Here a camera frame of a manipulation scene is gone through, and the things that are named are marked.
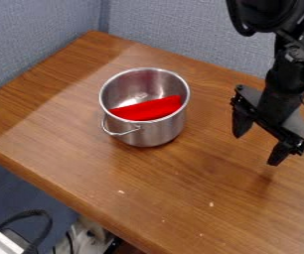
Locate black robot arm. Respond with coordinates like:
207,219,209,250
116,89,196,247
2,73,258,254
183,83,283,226
225,0,304,166

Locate white items under table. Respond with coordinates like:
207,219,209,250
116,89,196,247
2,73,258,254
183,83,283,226
49,216,113,254

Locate red rectangular block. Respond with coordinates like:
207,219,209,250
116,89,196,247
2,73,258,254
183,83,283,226
109,95,181,121

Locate black cable loop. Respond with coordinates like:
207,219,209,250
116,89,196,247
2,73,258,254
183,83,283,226
0,208,54,254

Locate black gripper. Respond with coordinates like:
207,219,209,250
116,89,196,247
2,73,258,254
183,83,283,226
229,67,304,166

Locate metal pot with handle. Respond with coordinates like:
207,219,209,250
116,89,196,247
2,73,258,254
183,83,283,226
98,67,191,147

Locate white striped box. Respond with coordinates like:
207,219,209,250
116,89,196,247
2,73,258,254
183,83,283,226
0,230,29,254

